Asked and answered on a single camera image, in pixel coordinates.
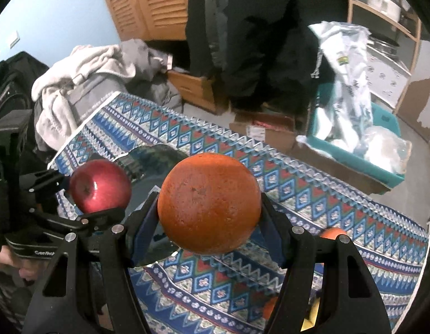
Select clear plastic bag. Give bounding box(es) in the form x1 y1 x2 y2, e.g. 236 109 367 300
354 125 413 175

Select cardboard sheet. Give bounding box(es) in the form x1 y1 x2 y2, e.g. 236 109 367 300
291 143 392 196

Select teal plastic bin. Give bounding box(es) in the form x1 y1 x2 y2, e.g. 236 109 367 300
297 83 406 188

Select grey hoodie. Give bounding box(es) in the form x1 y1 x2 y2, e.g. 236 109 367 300
69 38 183 112

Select red apple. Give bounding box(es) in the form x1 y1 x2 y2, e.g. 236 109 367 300
69 159 133 213

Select louvered wooden door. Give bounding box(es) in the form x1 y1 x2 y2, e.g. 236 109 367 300
97 0 191 41

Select dark glass bowl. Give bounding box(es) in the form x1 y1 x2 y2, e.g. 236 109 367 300
58 144 189 267

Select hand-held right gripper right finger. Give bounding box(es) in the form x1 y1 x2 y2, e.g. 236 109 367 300
260 193 391 334

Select flat cardboard box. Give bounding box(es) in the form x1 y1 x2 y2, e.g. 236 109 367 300
229 111 300 154

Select medium orange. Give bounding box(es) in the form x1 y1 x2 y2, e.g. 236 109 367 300
262 297 280 320

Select large orange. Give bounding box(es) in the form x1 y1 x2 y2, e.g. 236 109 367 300
157 153 262 254

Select black hanging clothes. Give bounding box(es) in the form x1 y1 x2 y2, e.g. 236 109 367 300
185 0 348 116

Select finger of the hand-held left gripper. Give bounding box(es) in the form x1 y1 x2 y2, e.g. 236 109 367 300
29 207 127 234
18 170 74 196

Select white patterned box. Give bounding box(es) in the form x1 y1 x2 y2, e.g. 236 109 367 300
366 47 413 109

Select small orange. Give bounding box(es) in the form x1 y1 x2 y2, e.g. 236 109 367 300
319 227 348 240

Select person's left hand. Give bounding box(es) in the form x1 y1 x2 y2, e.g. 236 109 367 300
0 246 40 282

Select black bag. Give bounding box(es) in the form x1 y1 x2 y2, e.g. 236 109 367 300
0 51 51 123

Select person's left forearm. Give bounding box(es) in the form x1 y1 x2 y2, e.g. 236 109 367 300
0 273 32 333

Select yellow apple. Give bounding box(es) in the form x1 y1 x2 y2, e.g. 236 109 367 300
300 297 322 333

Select blue patterned tablecloth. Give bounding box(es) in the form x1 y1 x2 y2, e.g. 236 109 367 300
48 91 430 334

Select wooden shelf rack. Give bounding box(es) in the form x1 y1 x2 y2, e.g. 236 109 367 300
346 0 423 112

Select metal pot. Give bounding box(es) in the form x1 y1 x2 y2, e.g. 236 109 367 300
366 0 404 22

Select white towel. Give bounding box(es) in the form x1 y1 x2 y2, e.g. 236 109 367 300
31 45 137 143

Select metal pan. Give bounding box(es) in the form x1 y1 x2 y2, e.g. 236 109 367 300
369 35 401 57

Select white printed plastic bag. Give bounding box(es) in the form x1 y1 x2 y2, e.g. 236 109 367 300
307 22 373 154

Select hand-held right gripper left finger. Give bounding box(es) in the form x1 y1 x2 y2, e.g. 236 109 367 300
22 191 160 334

